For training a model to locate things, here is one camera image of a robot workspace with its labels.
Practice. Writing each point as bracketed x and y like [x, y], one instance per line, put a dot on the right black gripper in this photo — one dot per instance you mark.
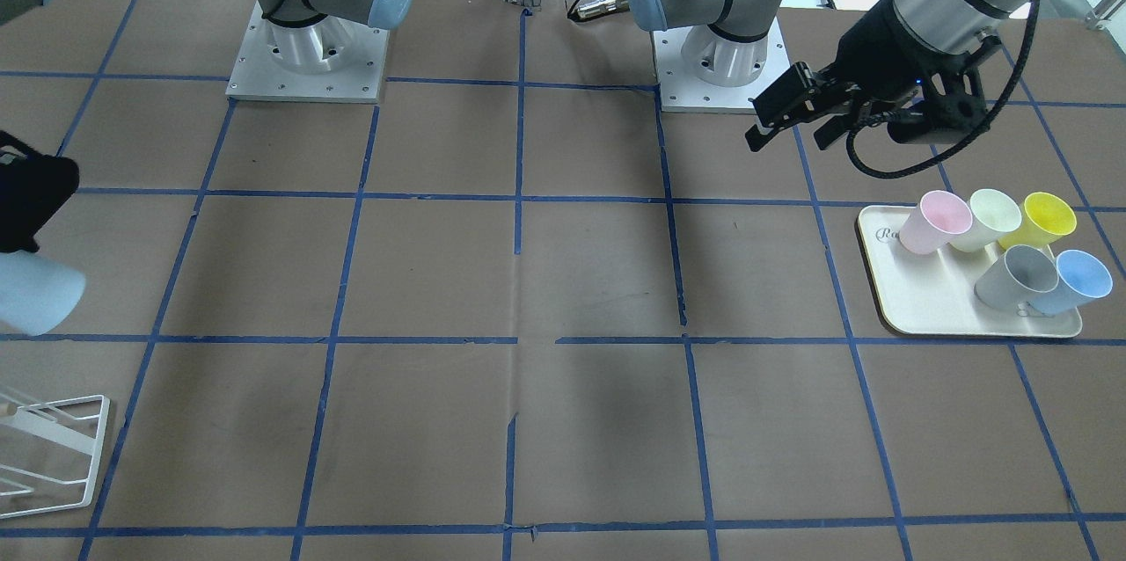
[33, 192]

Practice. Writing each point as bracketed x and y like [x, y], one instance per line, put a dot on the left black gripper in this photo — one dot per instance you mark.
[875, 54]

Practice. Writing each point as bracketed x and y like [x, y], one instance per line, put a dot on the light blue cup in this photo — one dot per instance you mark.
[37, 294]
[1082, 279]

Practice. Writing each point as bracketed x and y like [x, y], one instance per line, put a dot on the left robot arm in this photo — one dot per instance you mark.
[949, 26]

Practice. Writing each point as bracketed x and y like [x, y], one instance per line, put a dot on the pink cup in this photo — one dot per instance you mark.
[936, 220]

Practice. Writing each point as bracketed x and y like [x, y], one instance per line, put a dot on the pale green cup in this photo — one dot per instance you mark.
[994, 214]

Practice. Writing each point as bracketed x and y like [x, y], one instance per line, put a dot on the yellow cup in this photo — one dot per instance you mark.
[1044, 218]

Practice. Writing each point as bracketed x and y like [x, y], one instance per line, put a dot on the grey cup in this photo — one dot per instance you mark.
[1019, 275]

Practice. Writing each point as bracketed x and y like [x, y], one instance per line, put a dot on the cream plastic tray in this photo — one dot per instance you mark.
[933, 295]

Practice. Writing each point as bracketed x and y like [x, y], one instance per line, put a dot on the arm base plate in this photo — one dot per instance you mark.
[699, 72]
[333, 61]

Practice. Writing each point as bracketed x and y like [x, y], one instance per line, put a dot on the white wire cup rack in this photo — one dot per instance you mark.
[52, 452]

